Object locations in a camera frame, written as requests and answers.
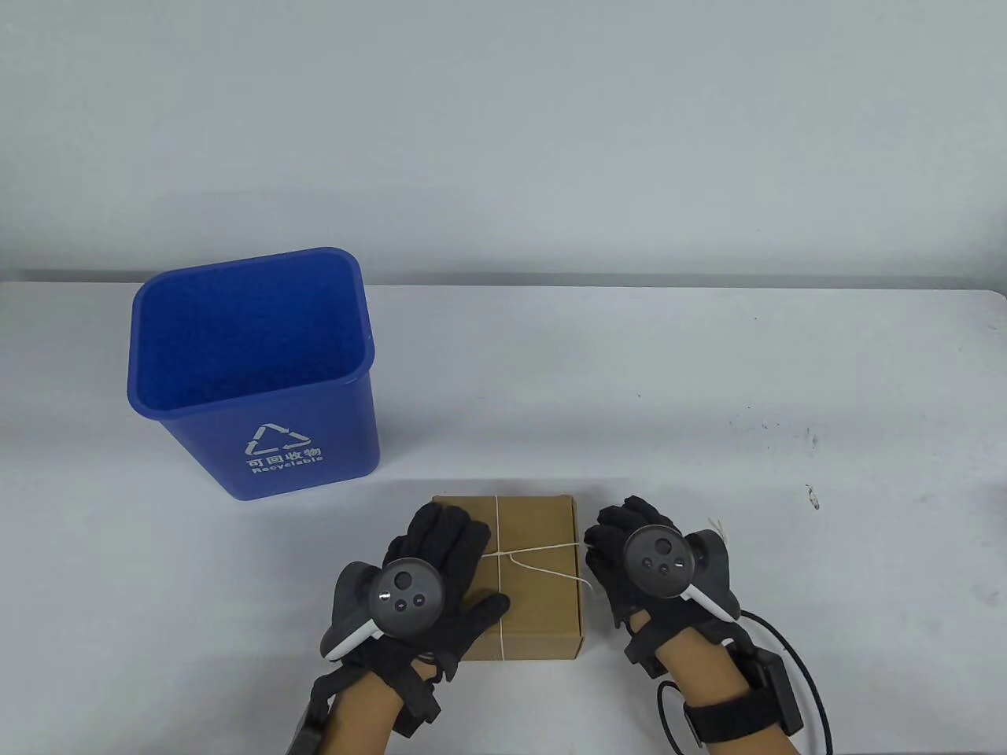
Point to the black left wrist box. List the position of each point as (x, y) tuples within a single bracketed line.
[(311, 731)]

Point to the grey right hand controller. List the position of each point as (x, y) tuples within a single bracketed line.
[(657, 562)]

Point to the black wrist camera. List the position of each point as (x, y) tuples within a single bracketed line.
[(418, 708), (645, 646)]

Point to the grey hand controller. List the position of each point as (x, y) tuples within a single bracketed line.
[(657, 562), (405, 598)]

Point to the black wrist box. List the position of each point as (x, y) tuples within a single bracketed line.
[(311, 731), (771, 692)]

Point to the person's left hand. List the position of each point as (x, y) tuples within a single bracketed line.
[(448, 543)]

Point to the person's left forearm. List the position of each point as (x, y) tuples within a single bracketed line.
[(362, 716)]

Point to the blue plastic recycling bin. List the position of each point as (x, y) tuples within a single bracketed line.
[(236, 346)]

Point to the person's right hand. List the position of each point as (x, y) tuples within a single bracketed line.
[(610, 550)]

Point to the person's right forearm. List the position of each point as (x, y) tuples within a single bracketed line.
[(708, 664)]

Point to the black right wrist box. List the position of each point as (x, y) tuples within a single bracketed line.
[(771, 692)]

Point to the grey left hand controller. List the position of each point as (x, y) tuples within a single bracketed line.
[(405, 598)]

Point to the brown cardboard box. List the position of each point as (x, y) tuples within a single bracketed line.
[(543, 621)]

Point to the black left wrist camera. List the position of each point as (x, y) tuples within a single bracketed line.
[(418, 708)]

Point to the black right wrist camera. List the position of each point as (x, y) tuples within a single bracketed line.
[(645, 646)]

